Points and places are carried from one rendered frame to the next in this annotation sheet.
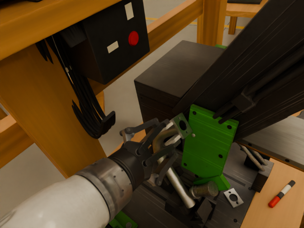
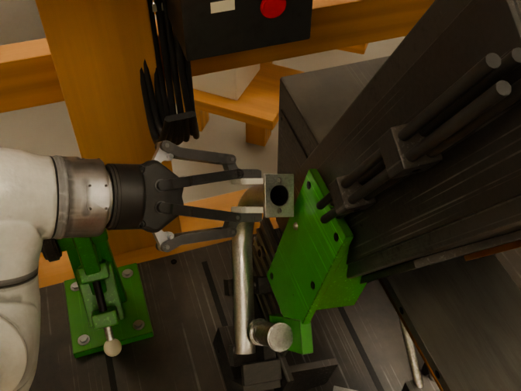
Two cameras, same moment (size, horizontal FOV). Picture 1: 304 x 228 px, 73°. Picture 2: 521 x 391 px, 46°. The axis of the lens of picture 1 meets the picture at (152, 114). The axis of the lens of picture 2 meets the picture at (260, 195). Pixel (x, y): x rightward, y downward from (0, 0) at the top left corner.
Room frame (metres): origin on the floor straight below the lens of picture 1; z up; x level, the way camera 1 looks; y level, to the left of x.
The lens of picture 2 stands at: (-0.15, -0.29, 1.80)
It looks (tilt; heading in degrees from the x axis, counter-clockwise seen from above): 47 degrees down; 27
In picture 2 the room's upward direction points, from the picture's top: straight up
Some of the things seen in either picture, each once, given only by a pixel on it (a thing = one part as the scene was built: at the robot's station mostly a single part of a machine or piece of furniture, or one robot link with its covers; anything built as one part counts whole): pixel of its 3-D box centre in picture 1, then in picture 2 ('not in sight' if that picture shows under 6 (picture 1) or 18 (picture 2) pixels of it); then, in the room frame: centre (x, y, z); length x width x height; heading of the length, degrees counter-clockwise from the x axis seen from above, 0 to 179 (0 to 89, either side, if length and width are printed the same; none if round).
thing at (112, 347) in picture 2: not in sight; (109, 334); (0.18, 0.14, 0.96); 0.06 x 0.03 x 0.06; 45
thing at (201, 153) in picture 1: (211, 138); (326, 252); (0.33, -0.14, 1.17); 0.13 x 0.12 x 0.20; 135
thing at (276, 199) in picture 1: (282, 193); not in sight; (0.25, -0.38, 0.91); 0.13 x 0.02 x 0.02; 119
